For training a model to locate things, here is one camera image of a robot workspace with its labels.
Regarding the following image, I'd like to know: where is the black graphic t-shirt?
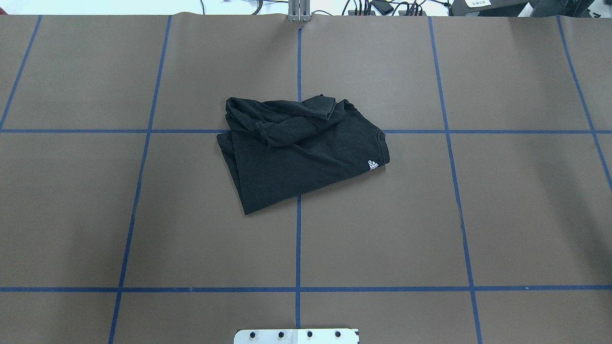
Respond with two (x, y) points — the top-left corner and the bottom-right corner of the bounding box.
(217, 95), (391, 215)

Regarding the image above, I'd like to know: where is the black printer device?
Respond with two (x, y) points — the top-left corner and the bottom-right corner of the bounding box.
(448, 0), (529, 17)

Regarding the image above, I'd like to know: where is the aluminium frame post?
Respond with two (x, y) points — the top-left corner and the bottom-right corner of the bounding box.
(288, 0), (312, 22)

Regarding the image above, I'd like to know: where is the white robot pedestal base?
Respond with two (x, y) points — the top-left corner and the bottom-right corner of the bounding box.
(233, 328), (360, 344)

